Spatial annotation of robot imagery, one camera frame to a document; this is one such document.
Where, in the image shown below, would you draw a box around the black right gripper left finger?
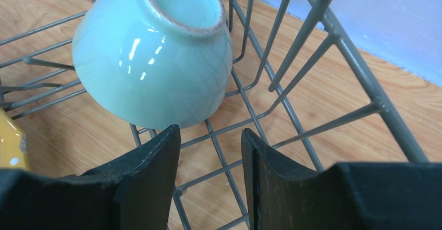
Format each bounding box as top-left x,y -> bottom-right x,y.
1,125 -> 181,229

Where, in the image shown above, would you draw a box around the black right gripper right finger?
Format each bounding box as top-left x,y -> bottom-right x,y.
241,128 -> 441,229

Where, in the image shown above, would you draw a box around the yellow polka dot plate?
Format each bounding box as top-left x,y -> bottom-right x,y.
1,108 -> 30,171

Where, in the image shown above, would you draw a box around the grey wire dish rack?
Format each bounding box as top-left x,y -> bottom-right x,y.
1,0 -> 428,229

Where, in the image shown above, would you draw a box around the teal and yellow bowls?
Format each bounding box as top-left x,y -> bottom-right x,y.
72,0 -> 233,129

